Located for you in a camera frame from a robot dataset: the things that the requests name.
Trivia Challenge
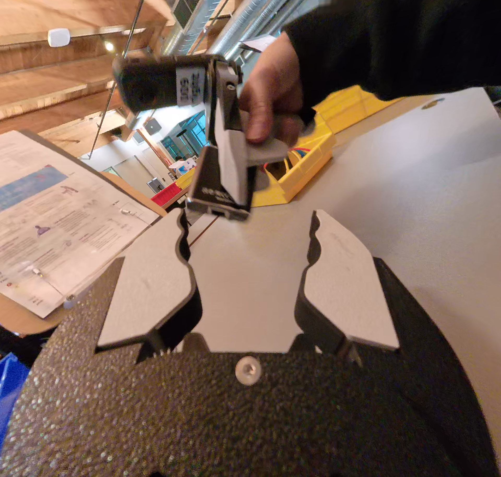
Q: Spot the person's right forearm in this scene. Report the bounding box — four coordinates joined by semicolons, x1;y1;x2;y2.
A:
282;0;501;112

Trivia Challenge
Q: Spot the white ceiling sensor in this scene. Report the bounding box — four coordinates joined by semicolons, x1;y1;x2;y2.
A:
47;28;71;48

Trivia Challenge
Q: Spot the metal air duct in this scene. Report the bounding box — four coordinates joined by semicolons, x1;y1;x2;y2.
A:
162;0;325;61

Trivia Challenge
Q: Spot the black network adapter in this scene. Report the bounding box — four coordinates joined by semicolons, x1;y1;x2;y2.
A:
185;145;258;222

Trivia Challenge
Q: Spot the yellow plastic bin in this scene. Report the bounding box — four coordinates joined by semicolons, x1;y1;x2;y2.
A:
313;85;406;124
250;123;338;208

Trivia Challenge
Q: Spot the blue plastic bin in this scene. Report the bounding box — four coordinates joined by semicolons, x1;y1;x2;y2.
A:
0;351;31;446

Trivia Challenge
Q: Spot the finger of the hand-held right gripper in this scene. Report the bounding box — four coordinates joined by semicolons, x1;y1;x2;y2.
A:
213;127;252;207

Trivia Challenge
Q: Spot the red crate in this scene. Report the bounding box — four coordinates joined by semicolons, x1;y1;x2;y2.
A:
151;182;184;208

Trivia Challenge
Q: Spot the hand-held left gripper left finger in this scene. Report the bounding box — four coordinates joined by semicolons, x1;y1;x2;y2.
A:
96;207;203;350

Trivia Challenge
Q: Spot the person's right hand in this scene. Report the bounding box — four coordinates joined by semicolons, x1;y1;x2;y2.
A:
238;32;315;145

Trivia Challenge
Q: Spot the ceiling vent grille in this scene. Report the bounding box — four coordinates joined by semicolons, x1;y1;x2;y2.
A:
171;0;207;30

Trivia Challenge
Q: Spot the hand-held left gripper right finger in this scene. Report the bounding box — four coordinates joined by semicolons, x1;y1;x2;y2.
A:
295;209;401;355

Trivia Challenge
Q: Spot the instruction sheet stand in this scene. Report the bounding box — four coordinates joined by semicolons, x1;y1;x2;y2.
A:
0;130;168;335

